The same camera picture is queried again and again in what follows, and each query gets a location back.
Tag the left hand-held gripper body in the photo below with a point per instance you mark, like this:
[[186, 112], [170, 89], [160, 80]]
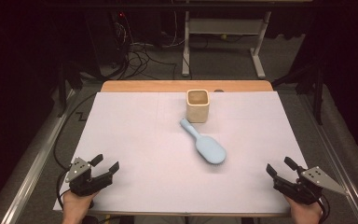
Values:
[[80, 183]]

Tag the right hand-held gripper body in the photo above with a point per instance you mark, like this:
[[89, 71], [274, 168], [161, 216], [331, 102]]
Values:
[[304, 191]]

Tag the light blue hairbrush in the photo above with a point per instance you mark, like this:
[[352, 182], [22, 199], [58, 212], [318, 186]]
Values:
[[209, 151]]

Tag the beige square cup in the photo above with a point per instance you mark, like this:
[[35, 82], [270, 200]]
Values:
[[197, 113]]

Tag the person's right hand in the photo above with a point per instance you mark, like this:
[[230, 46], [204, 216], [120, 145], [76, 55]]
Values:
[[306, 214]]

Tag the person's left hand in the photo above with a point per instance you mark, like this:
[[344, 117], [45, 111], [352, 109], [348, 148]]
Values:
[[76, 208]]

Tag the white table mat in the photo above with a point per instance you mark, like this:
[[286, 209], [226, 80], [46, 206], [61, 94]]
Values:
[[136, 140]]

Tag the black stand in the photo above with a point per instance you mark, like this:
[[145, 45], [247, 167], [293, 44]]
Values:
[[317, 99], [62, 93]]

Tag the person's legs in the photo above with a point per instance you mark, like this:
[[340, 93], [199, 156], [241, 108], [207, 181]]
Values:
[[167, 220]]

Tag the dark computer tower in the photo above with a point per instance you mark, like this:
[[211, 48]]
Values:
[[105, 37]]

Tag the small yellow-green ball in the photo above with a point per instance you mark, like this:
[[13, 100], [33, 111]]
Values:
[[223, 36]]

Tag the aluminium floor rail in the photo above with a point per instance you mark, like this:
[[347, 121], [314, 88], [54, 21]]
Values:
[[34, 165], [329, 146]]

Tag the white metal desk frame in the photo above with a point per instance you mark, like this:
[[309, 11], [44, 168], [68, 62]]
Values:
[[227, 26]]

